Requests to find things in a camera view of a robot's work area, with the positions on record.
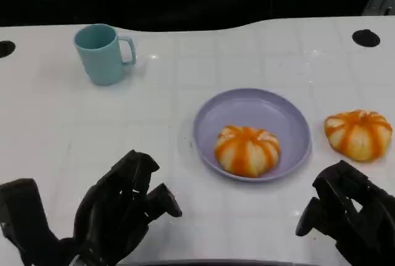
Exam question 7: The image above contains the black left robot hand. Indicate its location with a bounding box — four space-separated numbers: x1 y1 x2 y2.
73 149 183 266

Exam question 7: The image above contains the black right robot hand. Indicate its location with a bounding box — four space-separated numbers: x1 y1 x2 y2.
295 160 395 266

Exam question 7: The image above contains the orange and white bread roll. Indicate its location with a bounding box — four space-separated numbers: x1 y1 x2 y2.
214 125 281 178
323 109 393 162

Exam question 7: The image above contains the pale green mug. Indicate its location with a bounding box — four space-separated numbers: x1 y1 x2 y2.
73 23 136 86

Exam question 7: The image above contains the lilac plate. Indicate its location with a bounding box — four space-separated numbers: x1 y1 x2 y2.
193 88 312 183

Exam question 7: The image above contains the black round table grommet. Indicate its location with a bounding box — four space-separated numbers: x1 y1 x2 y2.
0 40 16 58
352 29 381 48

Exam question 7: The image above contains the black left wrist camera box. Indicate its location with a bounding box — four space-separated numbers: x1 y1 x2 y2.
0 178 75 266

